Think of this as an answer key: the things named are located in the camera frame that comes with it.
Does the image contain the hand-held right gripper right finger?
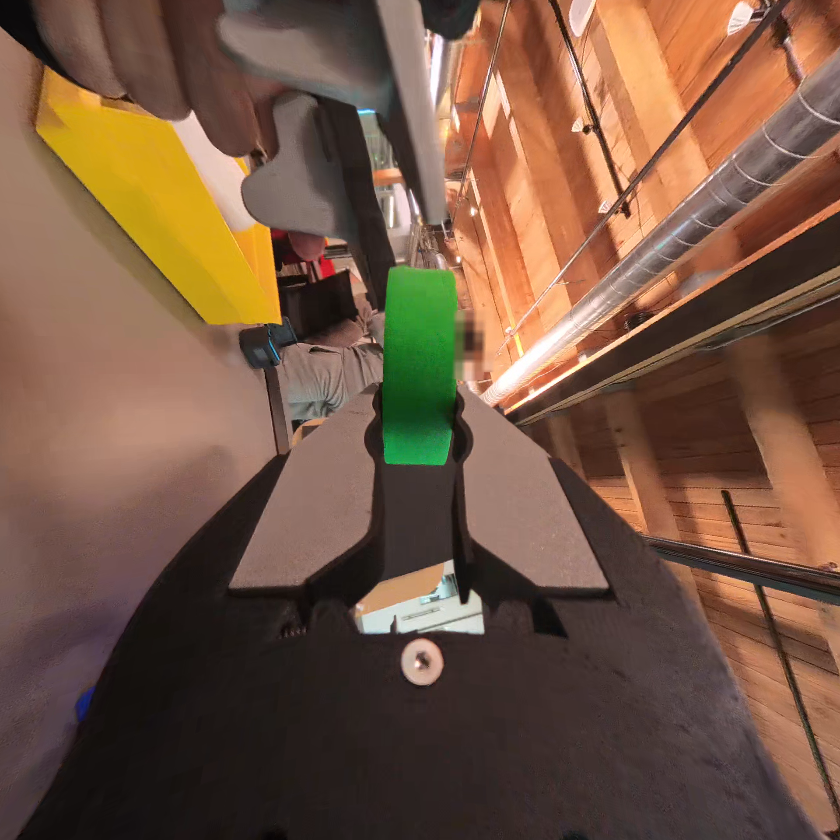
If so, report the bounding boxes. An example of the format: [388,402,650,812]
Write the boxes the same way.
[454,386,611,598]

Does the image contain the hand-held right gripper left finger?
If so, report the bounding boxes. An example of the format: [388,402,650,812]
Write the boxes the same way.
[228,386,387,592]

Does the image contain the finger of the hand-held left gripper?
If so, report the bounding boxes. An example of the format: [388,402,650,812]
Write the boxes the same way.
[374,0,450,229]
[320,98,398,309]

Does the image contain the yellow plastic bin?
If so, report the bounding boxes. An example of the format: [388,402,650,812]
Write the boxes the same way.
[36,66,283,326]

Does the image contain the green tape roll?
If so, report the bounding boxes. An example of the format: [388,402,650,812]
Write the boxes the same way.
[382,266,458,467]

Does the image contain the person's left hand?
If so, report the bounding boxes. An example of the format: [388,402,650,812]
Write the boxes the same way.
[29,0,290,158]

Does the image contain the white plastic bottle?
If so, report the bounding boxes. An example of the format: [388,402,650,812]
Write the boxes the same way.
[172,112,253,231]

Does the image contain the black flat pad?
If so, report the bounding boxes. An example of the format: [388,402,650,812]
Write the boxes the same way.
[264,364,294,455]

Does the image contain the black office chair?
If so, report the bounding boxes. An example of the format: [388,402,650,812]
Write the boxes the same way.
[279,269,360,339]

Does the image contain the black charger case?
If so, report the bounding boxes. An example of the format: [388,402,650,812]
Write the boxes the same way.
[239,318,299,370]

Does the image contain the metal bar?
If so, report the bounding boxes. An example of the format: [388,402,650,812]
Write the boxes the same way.
[646,535,840,603]

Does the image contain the silver ventilation duct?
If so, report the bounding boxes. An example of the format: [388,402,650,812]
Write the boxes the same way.
[479,49,840,404]

